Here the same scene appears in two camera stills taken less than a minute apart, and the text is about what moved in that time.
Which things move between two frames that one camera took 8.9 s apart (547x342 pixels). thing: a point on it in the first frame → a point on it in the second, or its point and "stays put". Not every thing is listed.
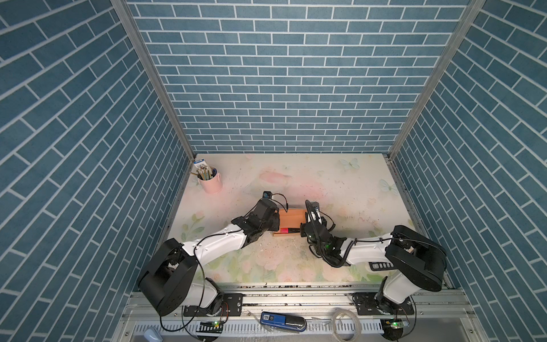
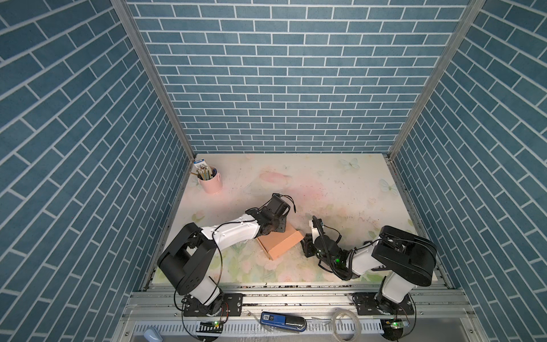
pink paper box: x=292 y=219 → x=274 y=241
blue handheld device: x=283 y=321 stays put
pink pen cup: x=214 y=185 stays put
